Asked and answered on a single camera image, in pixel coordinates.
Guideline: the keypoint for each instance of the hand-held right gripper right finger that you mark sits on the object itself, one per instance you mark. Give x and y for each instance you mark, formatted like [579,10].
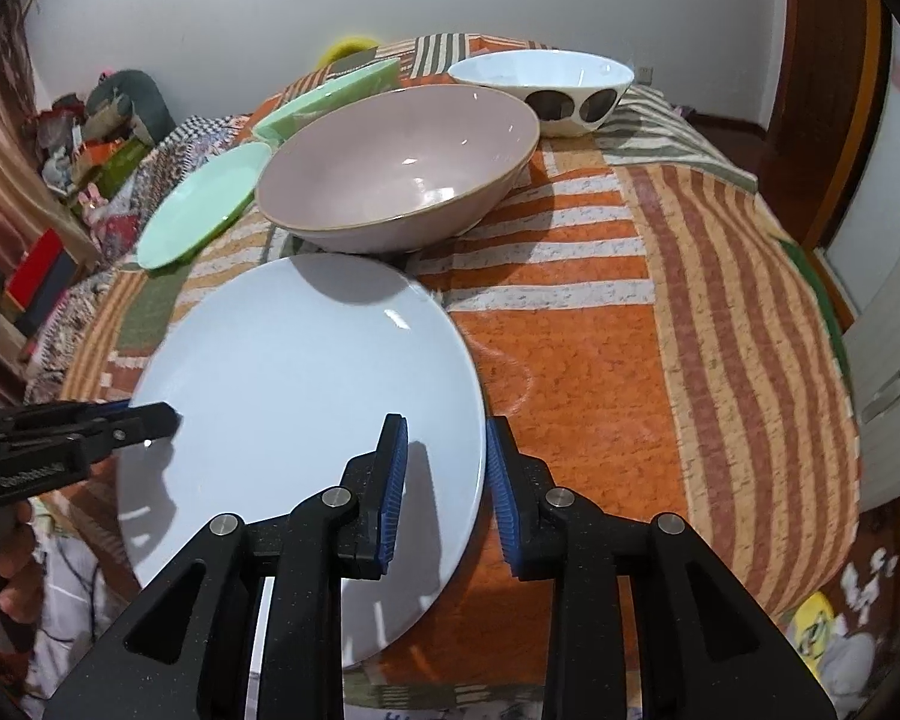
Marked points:
[501,487]

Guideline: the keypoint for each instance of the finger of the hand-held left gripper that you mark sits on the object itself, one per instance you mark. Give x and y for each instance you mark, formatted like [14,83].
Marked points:
[150,420]

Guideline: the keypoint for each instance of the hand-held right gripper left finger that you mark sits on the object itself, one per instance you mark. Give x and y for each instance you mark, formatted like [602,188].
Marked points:
[394,481]

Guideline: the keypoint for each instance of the light blue plate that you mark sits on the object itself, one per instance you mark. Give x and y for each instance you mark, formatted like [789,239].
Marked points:
[285,390]

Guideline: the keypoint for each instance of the round green plate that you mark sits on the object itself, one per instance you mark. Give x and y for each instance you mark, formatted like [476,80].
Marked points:
[202,206]

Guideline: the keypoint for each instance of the white round plate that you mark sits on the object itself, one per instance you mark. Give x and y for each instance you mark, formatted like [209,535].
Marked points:
[540,71]

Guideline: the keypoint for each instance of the person's left hand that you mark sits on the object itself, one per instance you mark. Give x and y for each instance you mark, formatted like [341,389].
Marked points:
[16,562]

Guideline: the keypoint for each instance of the red box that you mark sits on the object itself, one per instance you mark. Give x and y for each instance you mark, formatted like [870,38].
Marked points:
[34,266]

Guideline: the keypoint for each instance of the striped orange blanket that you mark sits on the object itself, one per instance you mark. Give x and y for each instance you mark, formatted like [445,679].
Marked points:
[645,300]

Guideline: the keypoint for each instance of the patchwork quilt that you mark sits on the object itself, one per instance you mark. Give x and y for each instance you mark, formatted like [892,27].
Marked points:
[172,157]

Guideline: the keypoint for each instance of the pile of toys and boxes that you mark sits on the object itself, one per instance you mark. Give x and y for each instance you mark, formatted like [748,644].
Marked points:
[82,150]

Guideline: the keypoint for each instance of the grey stuffed toy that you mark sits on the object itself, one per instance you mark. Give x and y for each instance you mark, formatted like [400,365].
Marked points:
[131,101]

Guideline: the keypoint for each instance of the striped curtain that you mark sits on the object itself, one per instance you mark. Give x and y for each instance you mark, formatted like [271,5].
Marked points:
[0,135]

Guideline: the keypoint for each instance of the yellow and white cloth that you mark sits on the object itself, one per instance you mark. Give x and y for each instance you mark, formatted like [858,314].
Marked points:
[829,634]

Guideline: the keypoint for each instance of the purple cloth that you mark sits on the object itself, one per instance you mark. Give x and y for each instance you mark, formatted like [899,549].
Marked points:
[682,111]

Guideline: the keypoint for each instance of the yellow round object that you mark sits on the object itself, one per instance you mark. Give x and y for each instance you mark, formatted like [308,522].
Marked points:
[345,45]

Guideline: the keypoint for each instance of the white cabinet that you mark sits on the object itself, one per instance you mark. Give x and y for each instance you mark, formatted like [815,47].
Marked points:
[889,255]

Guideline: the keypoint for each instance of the brown wooden door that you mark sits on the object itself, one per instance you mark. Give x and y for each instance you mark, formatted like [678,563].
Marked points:
[825,90]

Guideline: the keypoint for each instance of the wall socket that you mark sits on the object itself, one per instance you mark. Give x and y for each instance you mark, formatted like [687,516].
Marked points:
[646,76]

